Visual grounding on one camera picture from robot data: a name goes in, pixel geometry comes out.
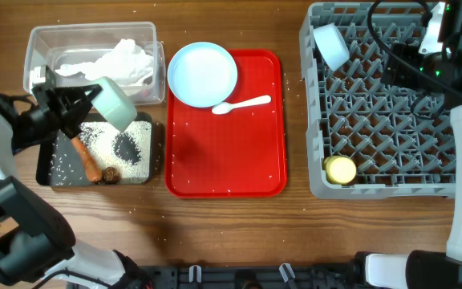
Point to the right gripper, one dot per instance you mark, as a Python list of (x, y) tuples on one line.
[(395, 75)]

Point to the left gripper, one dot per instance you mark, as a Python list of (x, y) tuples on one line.
[(58, 106)]

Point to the mint green bowl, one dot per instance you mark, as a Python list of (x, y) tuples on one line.
[(113, 104)]

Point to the white rice grains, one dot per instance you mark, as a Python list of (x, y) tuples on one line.
[(102, 140)]

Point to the white tissue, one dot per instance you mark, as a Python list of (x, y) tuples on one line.
[(127, 64)]

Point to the light blue bowl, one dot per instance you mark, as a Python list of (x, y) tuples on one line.
[(331, 46)]

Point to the orange carrot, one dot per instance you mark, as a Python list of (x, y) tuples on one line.
[(92, 171)]

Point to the brown mushroom scrap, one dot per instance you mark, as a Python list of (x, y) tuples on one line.
[(111, 176)]

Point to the yellow plastic cup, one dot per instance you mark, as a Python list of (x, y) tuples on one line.
[(339, 170)]

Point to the light blue plate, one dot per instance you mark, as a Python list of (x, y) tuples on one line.
[(202, 74)]

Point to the white plastic spoon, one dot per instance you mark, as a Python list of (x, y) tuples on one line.
[(225, 107)]

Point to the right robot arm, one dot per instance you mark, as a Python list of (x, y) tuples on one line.
[(420, 268)]

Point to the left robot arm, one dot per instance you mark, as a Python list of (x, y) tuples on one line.
[(37, 243)]

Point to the black waste tray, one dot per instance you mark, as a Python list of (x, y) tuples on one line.
[(60, 168)]

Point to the grey dishwasher rack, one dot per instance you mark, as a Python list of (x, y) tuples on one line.
[(400, 140)]

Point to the clear plastic bin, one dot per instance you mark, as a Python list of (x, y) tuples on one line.
[(77, 43)]

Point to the red serving tray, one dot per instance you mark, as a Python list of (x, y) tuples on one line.
[(239, 154)]

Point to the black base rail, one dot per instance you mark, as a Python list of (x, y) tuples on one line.
[(280, 276)]

